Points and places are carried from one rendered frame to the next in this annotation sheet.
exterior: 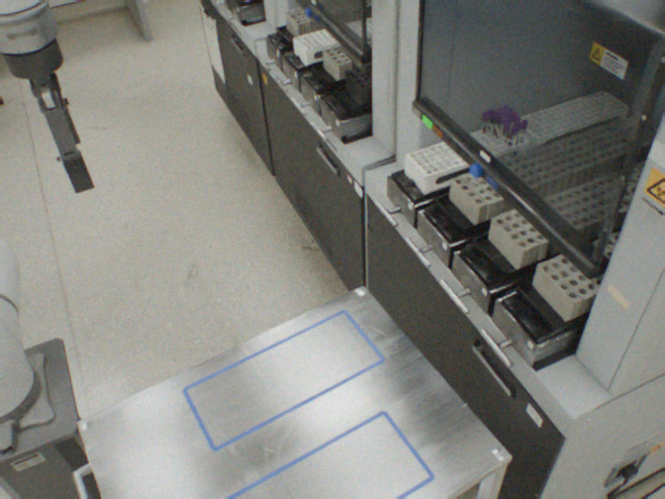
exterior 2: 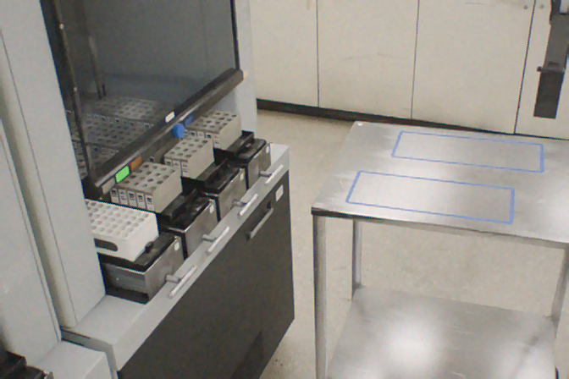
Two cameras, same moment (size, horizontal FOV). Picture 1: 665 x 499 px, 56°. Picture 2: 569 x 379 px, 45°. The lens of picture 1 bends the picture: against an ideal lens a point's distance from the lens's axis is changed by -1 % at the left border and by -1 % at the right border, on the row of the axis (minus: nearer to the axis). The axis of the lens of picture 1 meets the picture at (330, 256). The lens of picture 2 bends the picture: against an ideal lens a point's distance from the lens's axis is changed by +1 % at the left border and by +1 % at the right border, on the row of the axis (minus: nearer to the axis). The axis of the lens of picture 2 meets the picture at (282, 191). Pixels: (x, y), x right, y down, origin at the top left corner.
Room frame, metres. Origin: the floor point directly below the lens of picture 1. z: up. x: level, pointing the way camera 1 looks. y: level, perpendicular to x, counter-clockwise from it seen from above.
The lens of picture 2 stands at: (1.77, 0.79, 1.60)
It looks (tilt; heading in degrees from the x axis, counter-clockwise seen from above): 31 degrees down; 226
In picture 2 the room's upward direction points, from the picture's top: 3 degrees counter-clockwise
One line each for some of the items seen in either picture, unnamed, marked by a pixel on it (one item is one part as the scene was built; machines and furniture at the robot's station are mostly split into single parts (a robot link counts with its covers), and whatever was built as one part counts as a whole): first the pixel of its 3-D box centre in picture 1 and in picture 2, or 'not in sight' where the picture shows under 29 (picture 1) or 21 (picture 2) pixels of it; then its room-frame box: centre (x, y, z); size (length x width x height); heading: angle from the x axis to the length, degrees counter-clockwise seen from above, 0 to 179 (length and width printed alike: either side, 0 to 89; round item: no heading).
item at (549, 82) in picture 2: not in sight; (550, 80); (0.92, 0.43, 1.25); 0.03 x 0.01 x 0.05; 22
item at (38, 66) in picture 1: (40, 71); not in sight; (0.84, 0.40, 1.36); 0.08 x 0.07 x 0.09; 22
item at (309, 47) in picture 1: (341, 42); not in sight; (1.91, -0.09, 0.83); 0.30 x 0.10 x 0.06; 112
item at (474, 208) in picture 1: (467, 201); (163, 191); (1.07, -0.31, 0.85); 0.12 x 0.02 x 0.06; 22
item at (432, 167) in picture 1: (466, 158); (84, 225); (1.25, -0.35, 0.83); 0.30 x 0.10 x 0.06; 112
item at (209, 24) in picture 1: (210, 43); not in sight; (2.80, 0.48, 0.43); 0.27 x 0.02 x 0.36; 22
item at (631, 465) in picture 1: (628, 470); not in sight; (0.68, -0.69, 0.29); 0.11 x 0.03 x 0.10; 112
